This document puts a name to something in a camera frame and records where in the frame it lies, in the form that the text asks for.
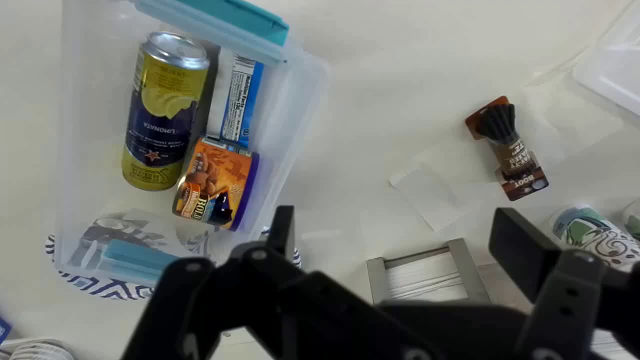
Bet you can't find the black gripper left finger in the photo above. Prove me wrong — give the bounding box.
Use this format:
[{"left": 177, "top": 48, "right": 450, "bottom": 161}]
[{"left": 120, "top": 203, "right": 349, "bottom": 360}]

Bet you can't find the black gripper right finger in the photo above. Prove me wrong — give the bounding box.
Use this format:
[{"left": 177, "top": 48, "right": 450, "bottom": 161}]
[{"left": 488, "top": 206, "right": 640, "bottom": 360}]

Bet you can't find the patterned paper cup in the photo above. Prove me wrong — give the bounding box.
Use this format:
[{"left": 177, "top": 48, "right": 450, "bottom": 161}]
[{"left": 551, "top": 206, "right": 640, "bottom": 271}]

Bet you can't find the small white box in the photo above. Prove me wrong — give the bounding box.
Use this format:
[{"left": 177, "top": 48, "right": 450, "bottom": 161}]
[{"left": 365, "top": 235, "right": 495, "bottom": 307}]

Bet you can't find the blue patterned paper plate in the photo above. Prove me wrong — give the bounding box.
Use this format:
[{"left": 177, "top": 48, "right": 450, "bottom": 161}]
[{"left": 45, "top": 210, "right": 306, "bottom": 303}]

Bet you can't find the dark chocolate bar packet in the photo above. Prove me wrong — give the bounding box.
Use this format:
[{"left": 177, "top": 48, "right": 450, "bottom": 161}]
[{"left": 465, "top": 93, "right": 551, "bottom": 203}]

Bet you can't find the translucent plastic sheet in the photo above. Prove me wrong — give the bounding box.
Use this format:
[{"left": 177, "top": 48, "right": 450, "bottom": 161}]
[
  {"left": 529, "top": 92, "right": 606, "bottom": 157},
  {"left": 389, "top": 160, "right": 465, "bottom": 233}
]

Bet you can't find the patterned plate with brown contents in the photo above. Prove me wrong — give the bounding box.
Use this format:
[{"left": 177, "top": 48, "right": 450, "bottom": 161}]
[{"left": 0, "top": 338, "right": 76, "bottom": 360}]

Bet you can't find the yellow and blue drink can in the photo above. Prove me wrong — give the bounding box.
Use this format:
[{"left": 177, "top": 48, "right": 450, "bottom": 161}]
[{"left": 120, "top": 29, "right": 212, "bottom": 193}]

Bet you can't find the blue snack bar wrapper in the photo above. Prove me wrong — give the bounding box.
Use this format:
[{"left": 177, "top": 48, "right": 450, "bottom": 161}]
[{"left": 218, "top": 54, "right": 267, "bottom": 149}]

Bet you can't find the clear plastic storage bin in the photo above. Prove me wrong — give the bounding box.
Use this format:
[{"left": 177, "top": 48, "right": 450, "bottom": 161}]
[{"left": 56, "top": 0, "right": 334, "bottom": 281}]

